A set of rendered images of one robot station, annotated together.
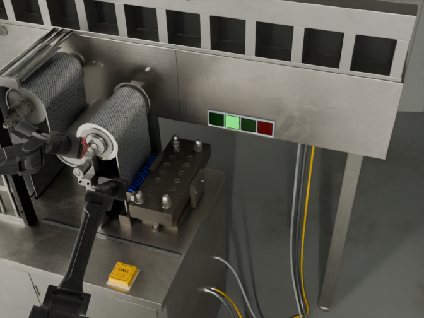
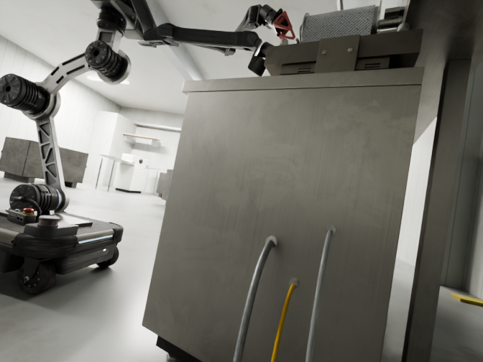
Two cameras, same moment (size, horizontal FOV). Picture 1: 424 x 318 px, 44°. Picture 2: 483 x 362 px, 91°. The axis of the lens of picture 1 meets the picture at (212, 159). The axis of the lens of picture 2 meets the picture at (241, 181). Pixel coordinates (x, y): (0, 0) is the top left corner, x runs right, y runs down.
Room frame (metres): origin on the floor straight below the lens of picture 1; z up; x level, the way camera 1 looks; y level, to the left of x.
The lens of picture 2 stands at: (1.32, -0.58, 0.56)
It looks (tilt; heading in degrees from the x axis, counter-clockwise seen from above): 3 degrees up; 97
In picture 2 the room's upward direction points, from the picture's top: 11 degrees clockwise
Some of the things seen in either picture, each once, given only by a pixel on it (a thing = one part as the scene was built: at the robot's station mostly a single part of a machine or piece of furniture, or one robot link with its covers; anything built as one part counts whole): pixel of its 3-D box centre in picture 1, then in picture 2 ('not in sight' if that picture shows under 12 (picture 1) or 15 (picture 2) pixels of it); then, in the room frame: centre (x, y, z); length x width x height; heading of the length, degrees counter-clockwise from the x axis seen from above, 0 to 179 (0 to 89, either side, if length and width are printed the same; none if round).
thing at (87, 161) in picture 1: (91, 192); not in sight; (1.33, 0.42, 1.05); 0.06 x 0.05 x 0.31; 160
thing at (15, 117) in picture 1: (10, 121); not in sight; (1.37, 0.63, 1.33); 0.06 x 0.03 x 0.03; 160
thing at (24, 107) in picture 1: (21, 111); not in sight; (1.42, 0.61, 1.33); 0.06 x 0.06 x 0.06; 70
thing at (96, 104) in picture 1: (88, 131); not in sight; (1.52, 0.44, 1.17); 0.26 x 0.12 x 0.12; 160
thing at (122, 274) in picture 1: (123, 274); not in sight; (1.09, 0.30, 0.91); 0.07 x 0.07 x 0.02; 70
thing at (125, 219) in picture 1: (141, 194); not in sight; (1.46, 0.27, 0.92); 0.28 x 0.04 x 0.04; 160
